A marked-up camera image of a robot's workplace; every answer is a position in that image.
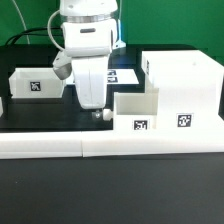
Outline white front fence left piece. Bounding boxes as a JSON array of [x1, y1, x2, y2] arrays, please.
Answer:
[[0, 132, 83, 159]]

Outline white fiducial marker sheet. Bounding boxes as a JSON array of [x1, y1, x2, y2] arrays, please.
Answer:
[[104, 69, 139, 85]]

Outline white thin cable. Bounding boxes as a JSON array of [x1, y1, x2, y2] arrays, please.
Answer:
[[12, 0, 31, 45]]

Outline white front drawer tray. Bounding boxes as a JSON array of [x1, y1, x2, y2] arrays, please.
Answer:
[[103, 92, 158, 132]]

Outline white drawer cabinet box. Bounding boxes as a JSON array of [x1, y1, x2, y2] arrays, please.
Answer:
[[141, 50, 224, 130]]

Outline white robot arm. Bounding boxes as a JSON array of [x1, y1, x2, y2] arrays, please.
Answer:
[[47, 0, 121, 119]]

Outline white drawer tray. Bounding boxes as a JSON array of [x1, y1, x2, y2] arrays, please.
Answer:
[[9, 68, 65, 99], [103, 92, 158, 132]]

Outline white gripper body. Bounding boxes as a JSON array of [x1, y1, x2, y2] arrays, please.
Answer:
[[71, 56, 109, 109]]

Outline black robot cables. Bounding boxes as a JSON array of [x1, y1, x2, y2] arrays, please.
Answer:
[[4, 26, 64, 47]]

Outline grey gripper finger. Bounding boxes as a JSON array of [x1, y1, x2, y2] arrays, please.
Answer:
[[92, 109, 103, 120]]

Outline white rear drawer tray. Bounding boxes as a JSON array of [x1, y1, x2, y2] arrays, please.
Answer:
[[9, 68, 65, 99]]

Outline white L-shaped fence right piece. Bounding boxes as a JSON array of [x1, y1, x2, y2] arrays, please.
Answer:
[[82, 129, 224, 157]]

